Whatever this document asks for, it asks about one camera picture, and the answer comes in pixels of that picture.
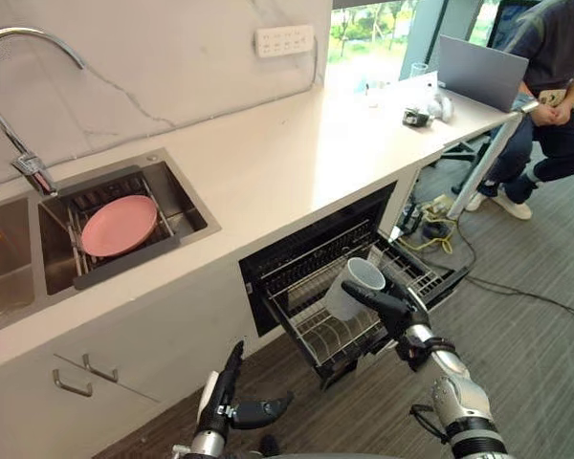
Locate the crumpled white plastic bag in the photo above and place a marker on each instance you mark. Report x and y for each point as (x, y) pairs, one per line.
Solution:
(442, 106)

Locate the person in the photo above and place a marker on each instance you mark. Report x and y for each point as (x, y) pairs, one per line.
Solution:
(555, 48)

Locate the small black device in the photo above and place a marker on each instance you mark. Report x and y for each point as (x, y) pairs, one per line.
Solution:
(417, 117)

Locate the pink plate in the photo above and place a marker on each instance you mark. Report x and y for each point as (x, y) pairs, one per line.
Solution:
(119, 225)

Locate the stainless steel sink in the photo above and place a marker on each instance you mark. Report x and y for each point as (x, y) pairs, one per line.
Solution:
(191, 210)

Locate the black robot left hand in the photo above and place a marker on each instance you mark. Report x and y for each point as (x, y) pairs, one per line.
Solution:
(215, 406)

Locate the white table leg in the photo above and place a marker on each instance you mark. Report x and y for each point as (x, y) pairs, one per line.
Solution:
(483, 162)

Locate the white cup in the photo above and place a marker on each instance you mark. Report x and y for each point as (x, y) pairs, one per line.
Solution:
(339, 301)

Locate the black sink drain rack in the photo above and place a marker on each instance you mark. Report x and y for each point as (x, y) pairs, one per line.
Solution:
(124, 268)

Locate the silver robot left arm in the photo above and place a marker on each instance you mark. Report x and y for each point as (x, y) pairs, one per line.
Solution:
(208, 444)

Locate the chrome faucet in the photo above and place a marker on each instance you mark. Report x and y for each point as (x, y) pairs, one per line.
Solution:
(28, 167)

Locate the white wall power strip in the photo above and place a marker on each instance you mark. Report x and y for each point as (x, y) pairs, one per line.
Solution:
(284, 41)

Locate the grey laptop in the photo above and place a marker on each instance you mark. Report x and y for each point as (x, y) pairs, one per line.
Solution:
(478, 72)

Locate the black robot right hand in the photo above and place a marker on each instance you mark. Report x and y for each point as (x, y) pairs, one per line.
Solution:
(404, 315)

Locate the floor power strip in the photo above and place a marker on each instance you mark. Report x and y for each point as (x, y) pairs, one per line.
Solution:
(437, 204)

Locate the black dishwasher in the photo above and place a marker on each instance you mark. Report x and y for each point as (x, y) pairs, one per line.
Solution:
(268, 315)

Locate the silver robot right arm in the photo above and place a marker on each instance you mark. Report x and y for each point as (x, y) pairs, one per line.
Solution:
(464, 397)

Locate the clear drinking glass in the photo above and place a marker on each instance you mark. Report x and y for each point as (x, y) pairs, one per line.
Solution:
(420, 72)

